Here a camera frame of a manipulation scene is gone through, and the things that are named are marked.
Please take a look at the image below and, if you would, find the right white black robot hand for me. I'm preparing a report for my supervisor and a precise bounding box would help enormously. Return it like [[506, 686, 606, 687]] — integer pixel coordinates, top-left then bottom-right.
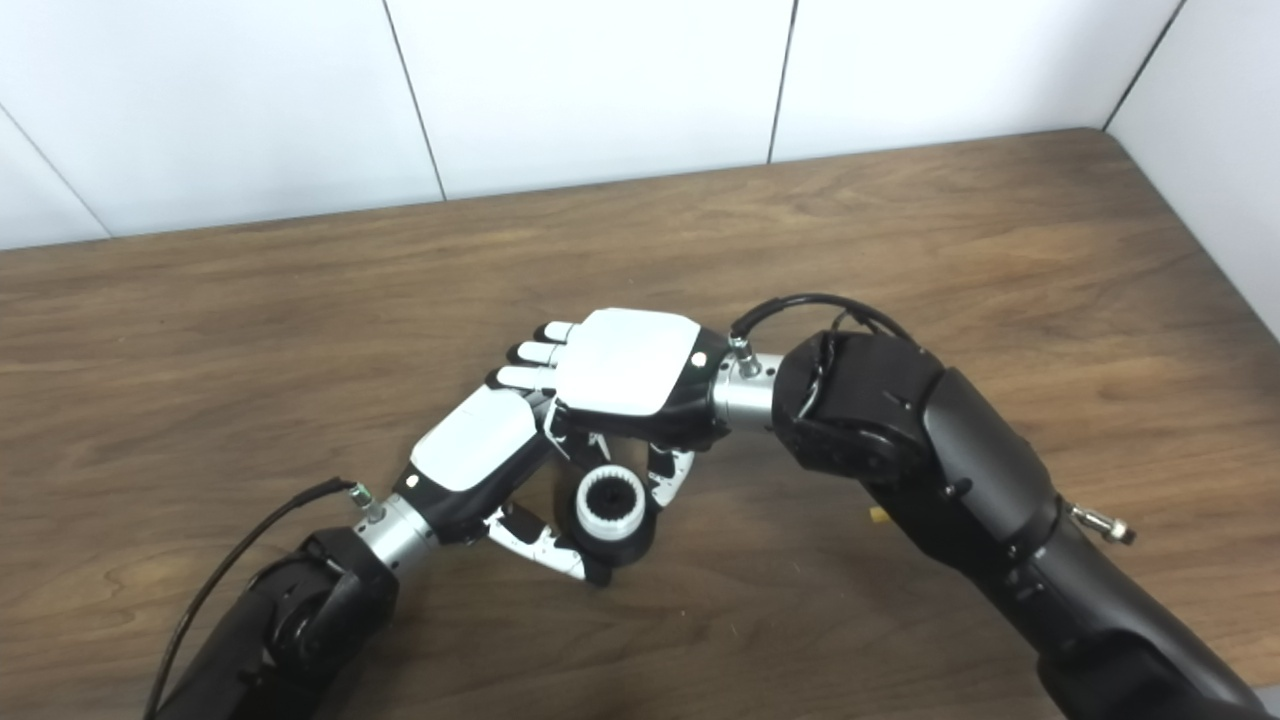
[[486, 308, 731, 516]]

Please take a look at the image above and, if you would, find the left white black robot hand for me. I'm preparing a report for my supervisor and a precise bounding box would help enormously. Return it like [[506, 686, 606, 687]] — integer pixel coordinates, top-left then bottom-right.
[[392, 385, 613, 588]]

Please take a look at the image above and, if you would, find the white toothed plastic ring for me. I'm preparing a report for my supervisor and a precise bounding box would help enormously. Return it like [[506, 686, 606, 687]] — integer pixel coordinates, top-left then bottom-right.
[[576, 466, 647, 537]]

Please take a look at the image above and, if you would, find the round black plastic part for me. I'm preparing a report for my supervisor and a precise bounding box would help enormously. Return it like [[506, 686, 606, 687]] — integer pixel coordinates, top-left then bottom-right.
[[575, 490, 658, 569]]

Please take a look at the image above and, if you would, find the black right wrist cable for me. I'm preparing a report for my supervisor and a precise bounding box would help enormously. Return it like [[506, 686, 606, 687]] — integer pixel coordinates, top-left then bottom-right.
[[730, 293, 917, 347]]

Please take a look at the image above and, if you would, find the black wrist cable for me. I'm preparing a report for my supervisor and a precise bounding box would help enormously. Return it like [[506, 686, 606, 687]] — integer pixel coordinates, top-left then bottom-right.
[[142, 478, 363, 720], [730, 293, 917, 347]]

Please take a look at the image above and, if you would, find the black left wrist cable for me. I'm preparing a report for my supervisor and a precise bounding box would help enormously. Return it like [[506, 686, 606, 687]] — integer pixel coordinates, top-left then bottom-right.
[[142, 478, 363, 720]]

